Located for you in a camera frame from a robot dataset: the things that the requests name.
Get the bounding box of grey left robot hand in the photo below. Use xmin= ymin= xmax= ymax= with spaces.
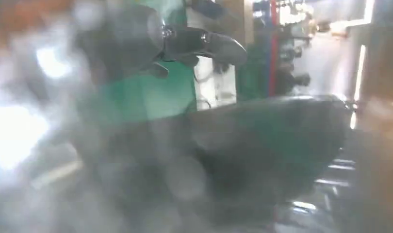
xmin=71 ymin=4 xmax=353 ymax=233

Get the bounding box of white desk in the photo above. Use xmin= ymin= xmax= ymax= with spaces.
xmin=185 ymin=6 xmax=238 ymax=112

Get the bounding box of green crate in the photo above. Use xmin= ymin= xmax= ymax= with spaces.
xmin=237 ymin=42 xmax=271 ymax=100

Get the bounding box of green table mat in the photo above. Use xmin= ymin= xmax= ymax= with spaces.
xmin=98 ymin=59 xmax=199 ymax=124

